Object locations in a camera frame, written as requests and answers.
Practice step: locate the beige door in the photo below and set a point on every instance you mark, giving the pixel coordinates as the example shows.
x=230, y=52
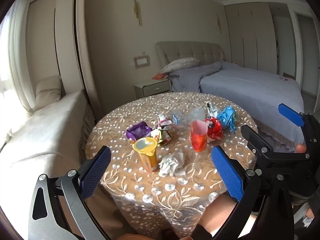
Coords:
x=305, y=52

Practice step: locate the gold wall lamp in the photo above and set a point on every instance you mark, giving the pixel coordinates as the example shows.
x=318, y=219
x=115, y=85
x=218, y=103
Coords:
x=219, y=23
x=137, y=11

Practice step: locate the beige upholstered headboard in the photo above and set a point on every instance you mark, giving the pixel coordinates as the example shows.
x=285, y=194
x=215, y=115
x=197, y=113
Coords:
x=190, y=51

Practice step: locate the bed with grey sheet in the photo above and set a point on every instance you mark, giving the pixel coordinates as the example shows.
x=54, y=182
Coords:
x=250, y=92

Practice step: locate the silver foil wrapper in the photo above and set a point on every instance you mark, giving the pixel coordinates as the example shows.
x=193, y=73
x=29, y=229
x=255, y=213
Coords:
x=211, y=107

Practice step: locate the cream cushion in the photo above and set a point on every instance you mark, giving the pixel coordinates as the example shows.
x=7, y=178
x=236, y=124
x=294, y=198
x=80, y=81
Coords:
x=48, y=92

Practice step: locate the blue foil wrapper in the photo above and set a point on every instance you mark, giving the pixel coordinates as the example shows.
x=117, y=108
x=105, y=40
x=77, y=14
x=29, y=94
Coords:
x=227, y=118

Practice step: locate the beige sofa with cushion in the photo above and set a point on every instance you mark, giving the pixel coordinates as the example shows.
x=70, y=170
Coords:
x=37, y=140

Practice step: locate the beige nightstand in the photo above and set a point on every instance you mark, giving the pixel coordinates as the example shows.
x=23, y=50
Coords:
x=152, y=88

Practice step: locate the white pink squeezed tube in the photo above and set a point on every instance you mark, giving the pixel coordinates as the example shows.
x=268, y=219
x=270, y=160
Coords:
x=163, y=118

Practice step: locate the grey duvet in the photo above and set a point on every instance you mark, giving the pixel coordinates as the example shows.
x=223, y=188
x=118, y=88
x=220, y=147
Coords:
x=192, y=78

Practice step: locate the beige frilled pillow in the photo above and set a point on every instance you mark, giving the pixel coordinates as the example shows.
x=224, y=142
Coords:
x=180, y=65

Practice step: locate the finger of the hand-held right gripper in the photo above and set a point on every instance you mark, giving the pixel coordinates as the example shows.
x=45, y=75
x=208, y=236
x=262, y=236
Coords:
x=291, y=116
x=262, y=145

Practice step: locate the embroidered beige tablecloth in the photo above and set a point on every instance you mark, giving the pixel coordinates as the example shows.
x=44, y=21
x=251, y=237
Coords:
x=140, y=192

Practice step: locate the person's right hand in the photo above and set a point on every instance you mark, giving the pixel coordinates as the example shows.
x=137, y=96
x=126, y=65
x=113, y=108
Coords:
x=300, y=148

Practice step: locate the red foil wrapper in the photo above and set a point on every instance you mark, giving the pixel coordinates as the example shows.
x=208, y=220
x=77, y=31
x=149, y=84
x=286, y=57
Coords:
x=214, y=128

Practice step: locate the person's leg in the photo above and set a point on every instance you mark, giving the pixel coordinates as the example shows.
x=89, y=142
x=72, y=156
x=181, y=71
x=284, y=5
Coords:
x=216, y=217

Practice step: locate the clear plastic bag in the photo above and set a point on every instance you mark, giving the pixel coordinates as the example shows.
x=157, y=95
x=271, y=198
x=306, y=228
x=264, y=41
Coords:
x=197, y=113

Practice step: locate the white tissue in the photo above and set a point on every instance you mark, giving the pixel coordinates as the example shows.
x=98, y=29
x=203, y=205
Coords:
x=172, y=165

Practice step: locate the orange plastic cup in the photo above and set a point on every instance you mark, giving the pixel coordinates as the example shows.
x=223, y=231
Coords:
x=198, y=136

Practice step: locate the colourful paper wrapper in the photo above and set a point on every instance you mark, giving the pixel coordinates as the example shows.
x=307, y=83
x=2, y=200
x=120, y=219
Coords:
x=162, y=135

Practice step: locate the yellow plastic cup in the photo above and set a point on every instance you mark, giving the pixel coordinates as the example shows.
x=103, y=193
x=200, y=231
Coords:
x=147, y=155

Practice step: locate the white curtain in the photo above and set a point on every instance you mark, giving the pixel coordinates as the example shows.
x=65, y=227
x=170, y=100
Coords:
x=17, y=55

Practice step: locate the beige wardrobe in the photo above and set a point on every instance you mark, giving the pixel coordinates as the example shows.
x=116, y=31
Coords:
x=250, y=37

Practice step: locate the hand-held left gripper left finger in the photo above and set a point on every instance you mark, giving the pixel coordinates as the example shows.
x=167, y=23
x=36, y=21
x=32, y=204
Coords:
x=96, y=172

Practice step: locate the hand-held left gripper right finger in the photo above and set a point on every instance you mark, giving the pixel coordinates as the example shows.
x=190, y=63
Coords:
x=227, y=172

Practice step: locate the framed wall switch panel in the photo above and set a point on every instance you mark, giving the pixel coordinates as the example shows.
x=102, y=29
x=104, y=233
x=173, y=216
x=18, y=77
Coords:
x=142, y=60

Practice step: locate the blue pack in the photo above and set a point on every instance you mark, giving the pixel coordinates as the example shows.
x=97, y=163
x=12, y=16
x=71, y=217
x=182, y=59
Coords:
x=178, y=117

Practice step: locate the orange packet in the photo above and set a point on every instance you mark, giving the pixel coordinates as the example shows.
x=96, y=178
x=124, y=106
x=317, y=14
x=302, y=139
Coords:
x=160, y=76

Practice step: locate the purple snack bag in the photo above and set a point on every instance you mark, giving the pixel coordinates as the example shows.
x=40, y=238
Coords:
x=138, y=131

